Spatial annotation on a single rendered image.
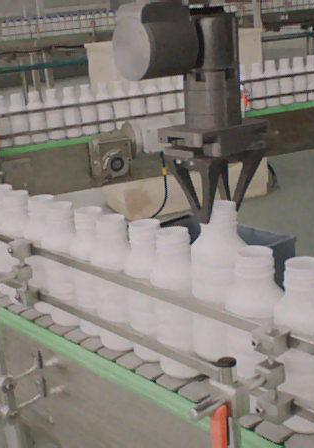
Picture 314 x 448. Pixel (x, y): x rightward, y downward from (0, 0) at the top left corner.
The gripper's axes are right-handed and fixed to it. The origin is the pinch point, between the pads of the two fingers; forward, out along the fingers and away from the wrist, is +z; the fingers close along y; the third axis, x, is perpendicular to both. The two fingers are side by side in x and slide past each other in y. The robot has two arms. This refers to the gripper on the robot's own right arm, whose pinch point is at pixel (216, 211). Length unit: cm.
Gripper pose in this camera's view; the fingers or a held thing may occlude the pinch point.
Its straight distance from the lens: 78.8
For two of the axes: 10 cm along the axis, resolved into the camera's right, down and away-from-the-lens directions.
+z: 0.6, 9.6, 2.6
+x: 6.4, 1.6, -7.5
